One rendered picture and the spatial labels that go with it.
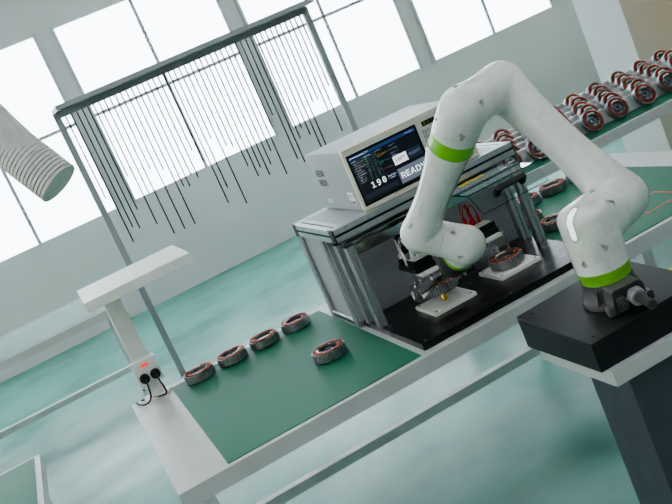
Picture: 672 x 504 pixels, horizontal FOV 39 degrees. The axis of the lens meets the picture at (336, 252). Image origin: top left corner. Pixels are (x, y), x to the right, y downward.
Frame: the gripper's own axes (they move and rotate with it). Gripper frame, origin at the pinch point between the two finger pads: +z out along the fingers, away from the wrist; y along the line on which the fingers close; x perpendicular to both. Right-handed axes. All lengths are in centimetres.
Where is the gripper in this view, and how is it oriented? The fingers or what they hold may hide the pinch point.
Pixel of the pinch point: (439, 284)
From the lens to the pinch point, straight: 291.5
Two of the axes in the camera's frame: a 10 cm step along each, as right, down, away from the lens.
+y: -8.6, 4.4, -2.6
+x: 5.0, 8.3, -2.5
